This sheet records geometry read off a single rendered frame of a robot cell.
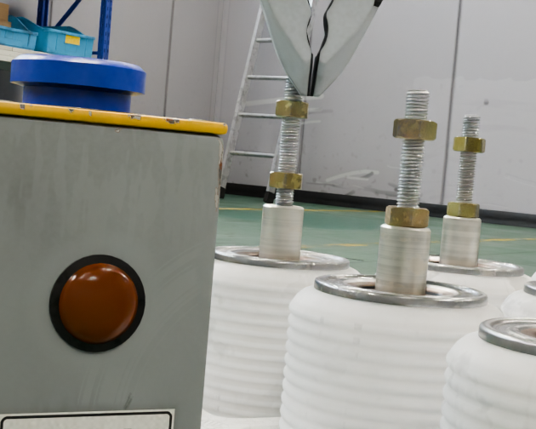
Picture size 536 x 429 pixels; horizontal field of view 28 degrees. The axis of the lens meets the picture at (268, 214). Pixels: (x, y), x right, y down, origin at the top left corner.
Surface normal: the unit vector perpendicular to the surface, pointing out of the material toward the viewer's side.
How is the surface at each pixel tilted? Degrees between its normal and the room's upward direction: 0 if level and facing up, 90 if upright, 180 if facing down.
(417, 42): 90
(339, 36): 90
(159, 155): 90
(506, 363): 43
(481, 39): 90
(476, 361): 57
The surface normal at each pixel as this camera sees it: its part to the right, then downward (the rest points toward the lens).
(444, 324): 0.31, -0.47
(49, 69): -0.25, 0.03
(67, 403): 0.44, 0.08
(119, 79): 0.70, 0.10
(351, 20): 0.05, 0.06
